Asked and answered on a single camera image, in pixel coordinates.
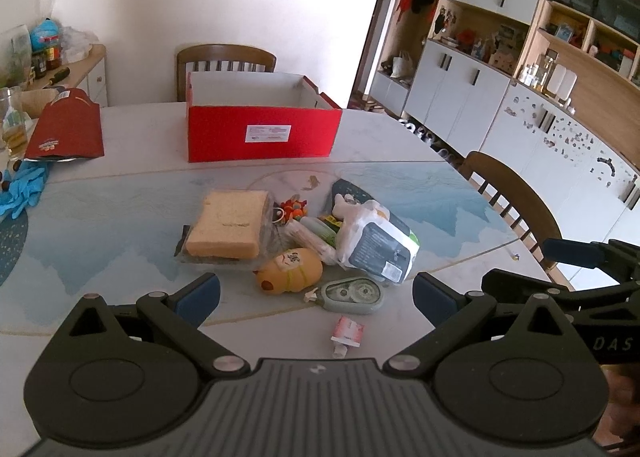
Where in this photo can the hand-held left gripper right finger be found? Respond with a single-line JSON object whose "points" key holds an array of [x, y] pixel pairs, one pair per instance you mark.
{"points": [[432, 299]]}

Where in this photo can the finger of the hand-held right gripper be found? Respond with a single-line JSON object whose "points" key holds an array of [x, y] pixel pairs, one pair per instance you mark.
{"points": [[570, 252], [525, 284]]}

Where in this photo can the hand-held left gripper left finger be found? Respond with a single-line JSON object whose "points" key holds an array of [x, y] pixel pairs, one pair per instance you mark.
{"points": [[200, 294]]}

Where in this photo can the white wet wipes pack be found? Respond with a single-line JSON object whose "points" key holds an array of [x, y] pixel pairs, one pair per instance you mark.
{"points": [[380, 247]]}

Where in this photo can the grey correction tape dispenser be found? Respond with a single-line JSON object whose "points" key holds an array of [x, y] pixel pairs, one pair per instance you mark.
{"points": [[350, 294]]}

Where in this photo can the small red white tube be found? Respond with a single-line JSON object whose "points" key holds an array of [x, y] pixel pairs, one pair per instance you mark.
{"points": [[346, 329]]}

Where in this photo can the yellow plush toy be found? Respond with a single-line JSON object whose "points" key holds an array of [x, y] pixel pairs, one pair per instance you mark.
{"points": [[290, 269]]}

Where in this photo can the white bunny plush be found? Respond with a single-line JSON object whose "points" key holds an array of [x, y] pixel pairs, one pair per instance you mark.
{"points": [[345, 207]]}

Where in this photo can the yellow snack packet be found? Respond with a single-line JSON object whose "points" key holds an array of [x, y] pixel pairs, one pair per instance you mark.
{"points": [[331, 222]]}

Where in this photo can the red cardboard box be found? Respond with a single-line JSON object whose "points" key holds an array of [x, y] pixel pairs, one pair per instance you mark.
{"points": [[225, 132]]}

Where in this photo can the person's right hand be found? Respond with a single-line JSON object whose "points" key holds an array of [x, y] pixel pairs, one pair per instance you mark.
{"points": [[625, 402]]}

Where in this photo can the wooden slatted chair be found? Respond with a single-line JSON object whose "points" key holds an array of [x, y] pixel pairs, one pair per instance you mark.
{"points": [[515, 187], [225, 54]]}

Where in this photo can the blue printed table mat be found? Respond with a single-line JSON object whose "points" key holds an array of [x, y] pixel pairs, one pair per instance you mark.
{"points": [[125, 217]]}

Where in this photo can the row of small shoes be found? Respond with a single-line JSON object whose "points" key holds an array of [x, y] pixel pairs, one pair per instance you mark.
{"points": [[427, 137]]}

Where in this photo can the blue rubber gloves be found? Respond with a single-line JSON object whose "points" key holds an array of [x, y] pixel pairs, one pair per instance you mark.
{"points": [[22, 187]]}

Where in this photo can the red paper bag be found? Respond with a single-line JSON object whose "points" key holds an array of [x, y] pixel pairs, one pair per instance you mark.
{"points": [[65, 132]]}

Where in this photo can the white tote bag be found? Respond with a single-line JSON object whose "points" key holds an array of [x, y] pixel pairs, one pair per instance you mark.
{"points": [[402, 68]]}

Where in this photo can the white wooden sideboard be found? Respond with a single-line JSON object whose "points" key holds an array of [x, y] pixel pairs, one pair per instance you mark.
{"points": [[95, 82]]}

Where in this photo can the brown paper bag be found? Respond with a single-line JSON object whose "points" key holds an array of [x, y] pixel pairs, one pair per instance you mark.
{"points": [[37, 102]]}

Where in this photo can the clear drinking glass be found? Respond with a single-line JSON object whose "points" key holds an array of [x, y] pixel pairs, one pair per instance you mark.
{"points": [[11, 122]]}

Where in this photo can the red label sauce jar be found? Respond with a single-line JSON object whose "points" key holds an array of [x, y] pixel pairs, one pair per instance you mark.
{"points": [[54, 58]]}

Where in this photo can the clear plastic bag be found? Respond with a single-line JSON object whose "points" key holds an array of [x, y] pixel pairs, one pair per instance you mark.
{"points": [[77, 44]]}

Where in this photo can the dark sauce jar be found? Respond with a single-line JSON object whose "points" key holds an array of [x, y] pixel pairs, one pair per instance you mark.
{"points": [[39, 66]]}

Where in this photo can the large glass jar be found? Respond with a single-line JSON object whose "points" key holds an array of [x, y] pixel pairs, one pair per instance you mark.
{"points": [[15, 54]]}

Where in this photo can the white wall cabinet unit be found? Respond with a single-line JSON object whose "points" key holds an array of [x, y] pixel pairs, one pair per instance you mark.
{"points": [[465, 82]]}

